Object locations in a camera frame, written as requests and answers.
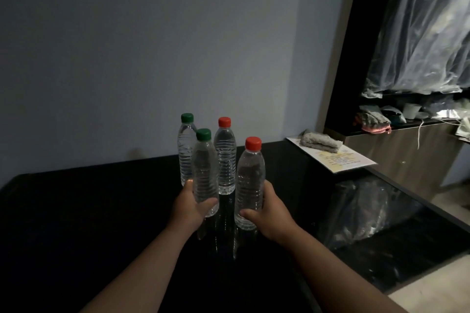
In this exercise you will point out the green cap water bottle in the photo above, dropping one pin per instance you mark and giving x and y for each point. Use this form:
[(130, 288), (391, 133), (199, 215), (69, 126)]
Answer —
[(184, 151), (203, 169)]

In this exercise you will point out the white printed paper sheet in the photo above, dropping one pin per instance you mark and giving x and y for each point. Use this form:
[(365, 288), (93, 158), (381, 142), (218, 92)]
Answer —
[(345, 160)]

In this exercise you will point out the red cap water bottle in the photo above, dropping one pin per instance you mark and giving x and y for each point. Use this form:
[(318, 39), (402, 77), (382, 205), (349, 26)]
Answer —
[(249, 180), (225, 162)]

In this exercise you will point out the person's right hand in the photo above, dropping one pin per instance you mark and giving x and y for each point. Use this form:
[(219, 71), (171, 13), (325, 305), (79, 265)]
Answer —
[(275, 221)]

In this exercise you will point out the black glossy table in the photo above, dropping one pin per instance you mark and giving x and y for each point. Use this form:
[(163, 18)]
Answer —
[(91, 213)]

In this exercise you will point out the person's left forearm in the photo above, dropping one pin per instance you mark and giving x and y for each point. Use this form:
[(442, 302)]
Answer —
[(139, 276)]

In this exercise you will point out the white paper cup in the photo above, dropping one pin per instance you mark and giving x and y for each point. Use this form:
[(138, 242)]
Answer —
[(411, 111)]

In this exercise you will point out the person's right forearm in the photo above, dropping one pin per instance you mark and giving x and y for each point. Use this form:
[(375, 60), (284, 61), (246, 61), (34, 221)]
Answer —
[(341, 279)]

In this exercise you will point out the grey and pink cloth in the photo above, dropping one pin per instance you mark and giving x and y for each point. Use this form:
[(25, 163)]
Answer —
[(372, 122)]

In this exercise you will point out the person's left hand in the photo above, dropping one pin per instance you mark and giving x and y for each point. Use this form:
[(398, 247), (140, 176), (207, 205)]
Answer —
[(189, 213)]

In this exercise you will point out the clear plastic cover sheet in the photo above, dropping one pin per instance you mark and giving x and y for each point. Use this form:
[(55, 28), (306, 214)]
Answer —
[(422, 30)]

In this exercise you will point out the grey folded towel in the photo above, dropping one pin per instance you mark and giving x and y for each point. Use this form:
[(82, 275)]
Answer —
[(321, 141)]

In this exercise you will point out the dark wood wardrobe unit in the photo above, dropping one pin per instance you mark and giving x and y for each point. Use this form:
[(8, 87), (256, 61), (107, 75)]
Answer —
[(396, 162)]

